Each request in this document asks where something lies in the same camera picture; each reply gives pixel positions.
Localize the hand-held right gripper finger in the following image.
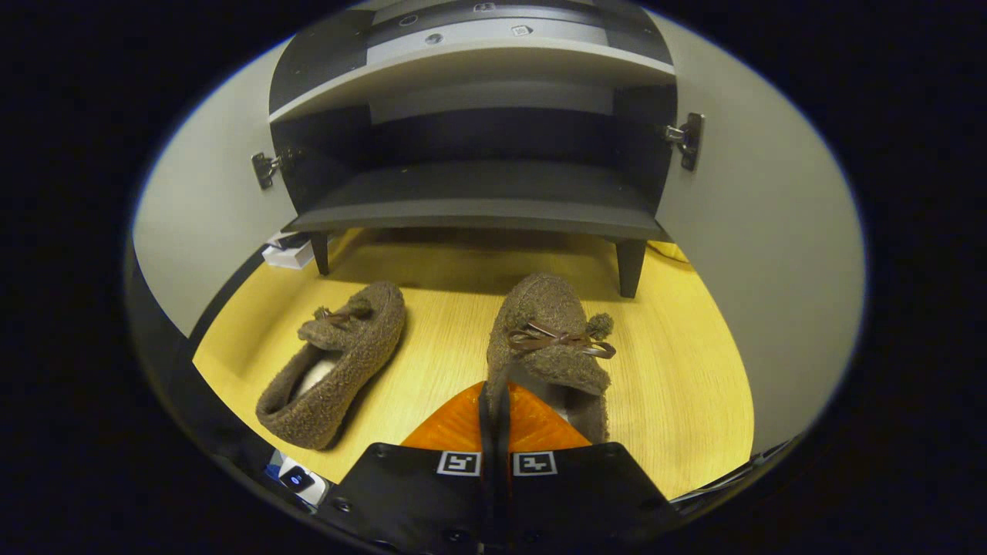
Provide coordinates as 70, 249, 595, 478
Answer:
495, 382, 681, 554
320, 382, 498, 554

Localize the brown fuzzy shoe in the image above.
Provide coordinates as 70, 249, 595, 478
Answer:
484, 271, 618, 446
256, 281, 407, 452

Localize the grey shoe cabinet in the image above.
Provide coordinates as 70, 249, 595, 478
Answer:
268, 0, 681, 300

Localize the grey shoe cabinet door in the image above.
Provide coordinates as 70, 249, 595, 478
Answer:
131, 35, 299, 338
646, 8, 867, 457

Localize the metal door hinge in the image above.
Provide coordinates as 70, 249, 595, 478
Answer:
251, 149, 298, 190
665, 113, 706, 173

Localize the white book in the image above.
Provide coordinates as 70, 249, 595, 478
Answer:
262, 242, 317, 270

